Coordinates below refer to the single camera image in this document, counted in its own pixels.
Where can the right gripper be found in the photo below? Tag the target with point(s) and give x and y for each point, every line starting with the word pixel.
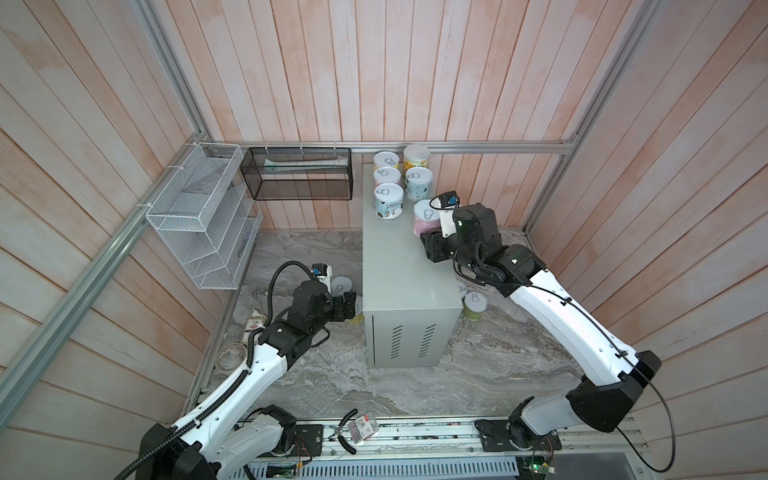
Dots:
pixel 432 246

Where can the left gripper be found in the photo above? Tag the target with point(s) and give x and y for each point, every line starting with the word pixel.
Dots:
pixel 339 313

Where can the light pink label can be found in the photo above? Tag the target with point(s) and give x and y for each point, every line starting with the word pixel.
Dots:
pixel 426 219

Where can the green label can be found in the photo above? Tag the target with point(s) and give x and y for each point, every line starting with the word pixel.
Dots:
pixel 475 305

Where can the teal label can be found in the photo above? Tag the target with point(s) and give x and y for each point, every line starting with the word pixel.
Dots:
pixel 341 284
pixel 418 181

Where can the blue label can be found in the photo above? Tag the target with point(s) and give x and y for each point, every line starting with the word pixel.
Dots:
pixel 388 201

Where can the orange yellow label can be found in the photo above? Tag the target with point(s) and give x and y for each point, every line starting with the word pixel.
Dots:
pixel 416 155

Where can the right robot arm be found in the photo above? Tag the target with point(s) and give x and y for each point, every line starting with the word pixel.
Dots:
pixel 615 375

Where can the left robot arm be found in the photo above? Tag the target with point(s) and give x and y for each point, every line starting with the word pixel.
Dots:
pixel 207 443

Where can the small printed carton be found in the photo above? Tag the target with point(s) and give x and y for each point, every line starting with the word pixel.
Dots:
pixel 256 320

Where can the grey metal cabinet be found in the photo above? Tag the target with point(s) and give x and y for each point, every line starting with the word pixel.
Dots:
pixel 410 304

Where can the clear tape roll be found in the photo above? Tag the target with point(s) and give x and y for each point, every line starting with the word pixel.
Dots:
pixel 230 358

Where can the white wire mesh shelf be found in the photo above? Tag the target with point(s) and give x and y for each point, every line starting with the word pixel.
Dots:
pixel 208 223

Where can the black mesh wall basket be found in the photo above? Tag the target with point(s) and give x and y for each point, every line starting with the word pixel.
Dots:
pixel 298 173

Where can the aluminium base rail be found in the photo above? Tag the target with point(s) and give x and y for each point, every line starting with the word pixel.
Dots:
pixel 428 448

